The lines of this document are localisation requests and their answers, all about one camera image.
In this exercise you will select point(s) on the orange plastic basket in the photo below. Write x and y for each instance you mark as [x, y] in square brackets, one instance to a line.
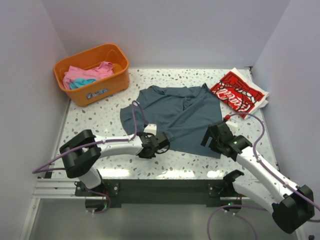
[91, 58]

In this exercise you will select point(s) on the pink t shirt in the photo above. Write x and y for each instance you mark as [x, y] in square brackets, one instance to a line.
[104, 70]

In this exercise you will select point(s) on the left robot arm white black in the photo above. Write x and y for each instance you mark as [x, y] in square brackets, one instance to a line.
[81, 152]

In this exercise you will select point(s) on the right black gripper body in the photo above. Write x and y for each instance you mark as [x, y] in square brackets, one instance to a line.
[214, 144]

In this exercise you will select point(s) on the red white folded t shirt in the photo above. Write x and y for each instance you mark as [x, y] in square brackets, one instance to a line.
[240, 94]

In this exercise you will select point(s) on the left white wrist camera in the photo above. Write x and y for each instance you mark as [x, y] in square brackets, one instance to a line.
[151, 129]

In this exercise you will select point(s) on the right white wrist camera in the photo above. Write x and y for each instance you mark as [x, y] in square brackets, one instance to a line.
[231, 123]

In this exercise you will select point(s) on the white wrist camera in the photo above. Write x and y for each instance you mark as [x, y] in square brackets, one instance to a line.
[231, 123]
[151, 129]

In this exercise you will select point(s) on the aluminium frame rail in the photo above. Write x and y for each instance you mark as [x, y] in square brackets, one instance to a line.
[47, 188]

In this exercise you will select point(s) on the turquoise t shirt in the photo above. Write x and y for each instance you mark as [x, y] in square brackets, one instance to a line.
[81, 82]

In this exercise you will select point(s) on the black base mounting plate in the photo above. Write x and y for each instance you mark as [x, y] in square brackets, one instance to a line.
[212, 193]

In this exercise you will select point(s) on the slate blue t shirt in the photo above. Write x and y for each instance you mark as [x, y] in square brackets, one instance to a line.
[182, 113]

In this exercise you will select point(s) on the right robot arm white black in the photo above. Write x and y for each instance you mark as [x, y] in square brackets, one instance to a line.
[289, 204]

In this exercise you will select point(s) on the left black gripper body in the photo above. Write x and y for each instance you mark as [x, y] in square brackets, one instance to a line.
[150, 156]

